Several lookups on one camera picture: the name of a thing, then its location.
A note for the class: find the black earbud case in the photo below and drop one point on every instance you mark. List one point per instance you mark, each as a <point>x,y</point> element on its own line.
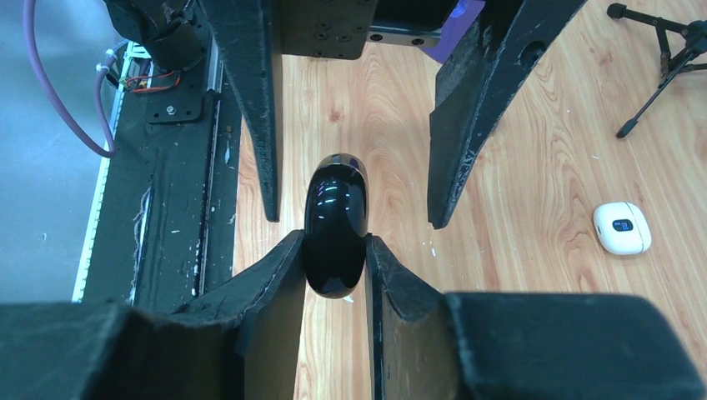
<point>336,225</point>

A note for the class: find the cream microphone on tripod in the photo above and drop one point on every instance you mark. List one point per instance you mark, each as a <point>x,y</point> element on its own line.
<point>670,66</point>

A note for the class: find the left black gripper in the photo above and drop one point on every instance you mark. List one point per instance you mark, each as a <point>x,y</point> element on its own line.
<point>252,35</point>

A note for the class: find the white earbud charging case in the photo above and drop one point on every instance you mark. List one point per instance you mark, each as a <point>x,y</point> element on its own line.
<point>622,228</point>

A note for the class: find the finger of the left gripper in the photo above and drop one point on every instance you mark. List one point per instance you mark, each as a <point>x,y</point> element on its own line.
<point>477,83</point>

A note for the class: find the purple box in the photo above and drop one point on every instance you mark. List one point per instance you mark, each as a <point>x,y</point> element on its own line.
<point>454,28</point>

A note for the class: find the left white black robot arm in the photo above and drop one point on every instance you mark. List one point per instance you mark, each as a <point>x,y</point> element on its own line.
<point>162,27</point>

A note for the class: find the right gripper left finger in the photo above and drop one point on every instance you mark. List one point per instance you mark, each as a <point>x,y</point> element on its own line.
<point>239,341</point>

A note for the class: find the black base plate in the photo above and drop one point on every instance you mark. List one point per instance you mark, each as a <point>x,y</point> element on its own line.
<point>161,226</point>

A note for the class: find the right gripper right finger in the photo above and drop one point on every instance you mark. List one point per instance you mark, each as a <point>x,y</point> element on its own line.
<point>425,344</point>

